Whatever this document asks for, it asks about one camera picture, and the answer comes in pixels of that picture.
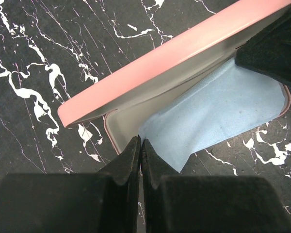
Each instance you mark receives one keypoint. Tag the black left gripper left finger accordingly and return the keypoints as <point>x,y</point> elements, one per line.
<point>102,202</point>

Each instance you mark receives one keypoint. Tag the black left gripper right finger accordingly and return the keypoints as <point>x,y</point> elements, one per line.
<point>176,203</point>

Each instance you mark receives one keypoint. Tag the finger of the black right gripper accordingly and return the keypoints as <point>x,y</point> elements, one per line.
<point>269,51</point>

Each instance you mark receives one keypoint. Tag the light blue cleaning cloth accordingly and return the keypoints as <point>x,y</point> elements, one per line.
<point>229,101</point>

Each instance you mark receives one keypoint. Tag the pink glasses case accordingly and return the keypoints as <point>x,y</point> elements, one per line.
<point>129,96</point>

